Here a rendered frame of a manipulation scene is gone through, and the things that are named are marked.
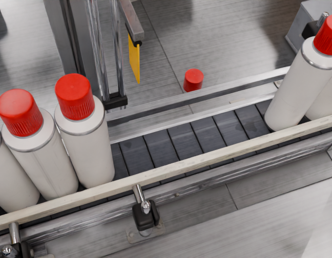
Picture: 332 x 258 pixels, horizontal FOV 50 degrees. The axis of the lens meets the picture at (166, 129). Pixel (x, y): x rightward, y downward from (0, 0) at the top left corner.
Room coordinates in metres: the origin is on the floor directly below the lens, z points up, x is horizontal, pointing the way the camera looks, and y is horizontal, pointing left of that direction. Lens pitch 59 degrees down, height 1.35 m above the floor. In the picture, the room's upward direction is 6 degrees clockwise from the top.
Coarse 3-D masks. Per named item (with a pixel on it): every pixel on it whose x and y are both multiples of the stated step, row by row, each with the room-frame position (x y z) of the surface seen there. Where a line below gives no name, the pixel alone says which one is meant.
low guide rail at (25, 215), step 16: (288, 128) 0.28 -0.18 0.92; (304, 128) 0.29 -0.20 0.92; (320, 128) 0.30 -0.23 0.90; (240, 144) 0.25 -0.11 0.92; (256, 144) 0.25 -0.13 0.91; (272, 144) 0.26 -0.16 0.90; (192, 160) 0.21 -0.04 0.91; (208, 160) 0.22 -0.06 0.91; (144, 176) 0.18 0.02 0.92; (160, 176) 0.19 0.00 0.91; (80, 192) 0.15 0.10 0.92; (96, 192) 0.15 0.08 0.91; (112, 192) 0.16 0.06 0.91; (32, 208) 0.12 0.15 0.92; (48, 208) 0.13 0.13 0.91; (64, 208) 0.13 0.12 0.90; (0, 224) 0.10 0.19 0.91
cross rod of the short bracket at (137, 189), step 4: (136, 184) 0.17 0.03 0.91; (132, 188) 0.17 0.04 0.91; (136, 188) 0.17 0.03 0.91; (140, 188) 0.17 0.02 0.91; (136, 192) 0.16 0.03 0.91; (140, 192) 0.16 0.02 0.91; (136, 196) 0.16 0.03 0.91; (140, 196) 0.16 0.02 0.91; (136, 200) 0.15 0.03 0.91; (140, 200) 0.15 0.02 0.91; (144, 200) 0.15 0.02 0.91
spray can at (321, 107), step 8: (328, 88) 0.33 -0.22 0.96; (320, 96) 0.33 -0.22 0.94; (328, 96) 0.32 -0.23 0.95; (312, 104) 0.33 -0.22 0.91; (320, 104) 0.32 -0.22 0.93; (328, 104) 0.32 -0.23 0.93; (312, 112) 0.33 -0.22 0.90; (320, 112) 0.32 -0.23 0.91; (328, 112) 0.32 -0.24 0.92; (312, 120) 0.32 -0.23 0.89
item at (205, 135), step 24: (216, 120) 0.31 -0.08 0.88; (240, 120) 0.31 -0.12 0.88; (120, 144) 0.24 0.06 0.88; (144, 144) 0.25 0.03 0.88; (168, 144) 0.25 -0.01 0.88; (192, 144) 0.26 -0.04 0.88; (216, 144) 0.26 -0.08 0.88; (288, 144) 0.29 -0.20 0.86; (120, 168) 0.21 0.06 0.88; (144, 168) 0.21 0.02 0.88; (48, 216) 0.13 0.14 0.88
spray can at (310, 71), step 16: (320, 32) 0.32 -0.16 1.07; (304, 48) 0.32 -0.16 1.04; (320, 48) 0.31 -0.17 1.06; (304, 64) 0.30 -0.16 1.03; (320, 64) 0.30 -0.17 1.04; (288, 80) 0.31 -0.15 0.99; (304, 80) 0.30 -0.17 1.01; (320, 80) 0.29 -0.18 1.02; (288, 96) 0.30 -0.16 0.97; (304, 96) 0.29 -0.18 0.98; (272, 112) 0.31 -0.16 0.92; (288, 112) 0.29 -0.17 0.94; (304, 112) 0.30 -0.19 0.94; (272, 128) 0.30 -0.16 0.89
